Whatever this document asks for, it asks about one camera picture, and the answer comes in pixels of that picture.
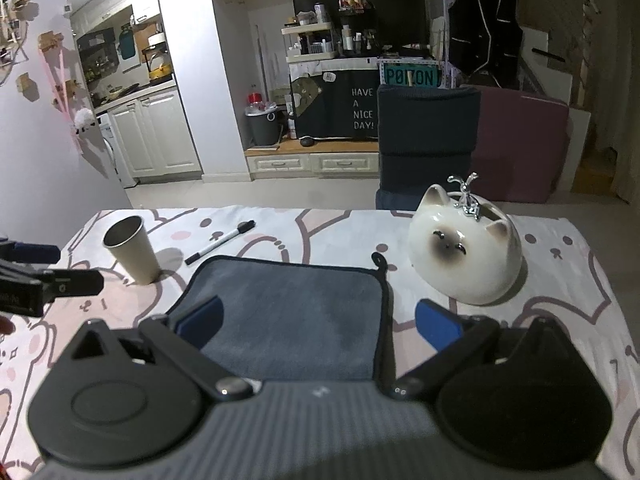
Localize bear print tablecloth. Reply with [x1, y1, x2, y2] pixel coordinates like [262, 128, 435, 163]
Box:
[0, 205, 640, 480]

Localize black marker pen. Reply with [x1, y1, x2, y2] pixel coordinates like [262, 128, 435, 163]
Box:
[184, 220, 257, 266]

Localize wooden wall ornaments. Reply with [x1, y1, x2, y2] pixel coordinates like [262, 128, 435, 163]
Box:
[0, 0, 84, 111]

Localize grey trash bin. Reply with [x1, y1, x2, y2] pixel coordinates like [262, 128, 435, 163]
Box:
[244, 106, 285, 147]

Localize black printed curtain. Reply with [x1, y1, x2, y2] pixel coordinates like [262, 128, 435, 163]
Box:
[289, 67, 381, 142]

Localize teal sign plate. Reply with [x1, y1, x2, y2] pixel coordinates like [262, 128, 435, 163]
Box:
[377, 59, 444, 89]

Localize black jacket with white trim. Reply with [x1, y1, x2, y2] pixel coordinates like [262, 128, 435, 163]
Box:
[446, 0, 524, 77]

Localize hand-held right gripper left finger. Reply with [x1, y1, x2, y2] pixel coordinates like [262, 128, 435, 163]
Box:
[69, 295, 254, 402]

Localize white fluffy duster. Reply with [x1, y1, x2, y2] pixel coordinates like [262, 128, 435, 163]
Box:
[73, 108, 97, 134]

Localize white leaning board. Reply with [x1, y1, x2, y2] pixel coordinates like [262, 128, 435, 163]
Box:
[519, 25, 592, 112]

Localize white washing machine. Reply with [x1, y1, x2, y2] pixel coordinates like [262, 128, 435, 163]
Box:
[94, 112, 137, 190]

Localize grey towel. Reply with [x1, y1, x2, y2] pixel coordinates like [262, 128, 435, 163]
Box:
[169, 252, 397, 395]

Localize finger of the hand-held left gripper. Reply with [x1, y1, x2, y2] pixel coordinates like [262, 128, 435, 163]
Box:
[0, 241, 62, 265]
[42, 269, 105, 297]

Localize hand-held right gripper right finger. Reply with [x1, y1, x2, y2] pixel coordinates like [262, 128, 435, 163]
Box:
[390, 298, 569, 402]

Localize white ceramic cat dish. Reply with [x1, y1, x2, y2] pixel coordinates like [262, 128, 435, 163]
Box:
[408, 172, 524, 306]

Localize white shelf rack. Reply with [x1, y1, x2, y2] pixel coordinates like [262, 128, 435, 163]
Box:
[281, 22, 337, 64]

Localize beige paper cup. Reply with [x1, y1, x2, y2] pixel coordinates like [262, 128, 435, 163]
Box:
[102, 215, 162, 286]

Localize dark blue chair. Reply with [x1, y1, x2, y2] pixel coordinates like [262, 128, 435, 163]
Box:
[374, 83, 482, 211]

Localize white kitchen cabinet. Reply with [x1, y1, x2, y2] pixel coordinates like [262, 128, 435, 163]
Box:
[107, 87, 204, 184]

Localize teal hanging bag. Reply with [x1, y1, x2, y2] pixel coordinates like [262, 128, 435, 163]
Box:
[117, 23, 137, 60]

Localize white drawer platform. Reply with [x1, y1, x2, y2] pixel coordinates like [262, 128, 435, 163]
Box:
[243, 139, 381, 181]

